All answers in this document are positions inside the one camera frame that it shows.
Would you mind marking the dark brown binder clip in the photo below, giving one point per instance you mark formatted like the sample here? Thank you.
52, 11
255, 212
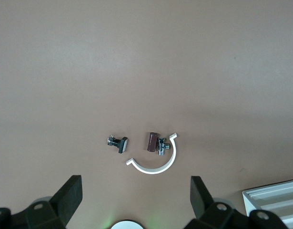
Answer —
151, 142

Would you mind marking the white drawer cabinet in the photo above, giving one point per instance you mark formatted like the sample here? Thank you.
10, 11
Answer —
270, 190

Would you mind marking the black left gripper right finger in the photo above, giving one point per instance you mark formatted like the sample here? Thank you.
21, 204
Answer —
201, 198

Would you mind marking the small black clip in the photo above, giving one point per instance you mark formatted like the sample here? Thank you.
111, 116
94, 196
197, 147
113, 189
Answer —
122, 145

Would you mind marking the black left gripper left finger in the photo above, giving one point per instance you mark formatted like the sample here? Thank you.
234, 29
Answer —
67, 198

